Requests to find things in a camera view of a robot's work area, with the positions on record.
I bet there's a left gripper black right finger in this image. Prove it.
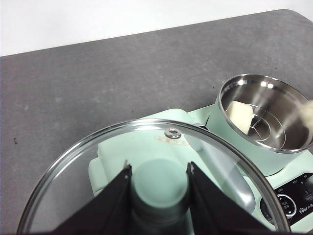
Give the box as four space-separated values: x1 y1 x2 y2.
186 161 273 235

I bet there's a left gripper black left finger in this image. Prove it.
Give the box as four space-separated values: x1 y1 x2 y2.
52 160 134 235

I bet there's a glass lid with green knob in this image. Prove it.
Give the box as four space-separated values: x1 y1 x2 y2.
17 119 291 235

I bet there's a smooth white rectangular bun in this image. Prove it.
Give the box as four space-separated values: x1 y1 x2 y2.
224 101 255 135

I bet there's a ridged white bun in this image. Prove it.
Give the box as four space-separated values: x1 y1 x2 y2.
299 99 313 128

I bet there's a chrome control knob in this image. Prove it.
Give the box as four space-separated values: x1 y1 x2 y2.
276 194 298 217
302 180 313 197

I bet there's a black glossy control panel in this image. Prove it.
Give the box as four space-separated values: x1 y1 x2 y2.
260 172 313 227

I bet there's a mint green breakfast machine base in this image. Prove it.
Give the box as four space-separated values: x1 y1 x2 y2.
88 104 313 235

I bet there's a mint green pot with handle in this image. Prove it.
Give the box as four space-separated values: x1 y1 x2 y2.
206 73 313 177

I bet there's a metal wire steaming rack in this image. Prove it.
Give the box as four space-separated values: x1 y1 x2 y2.
246 105 311 148

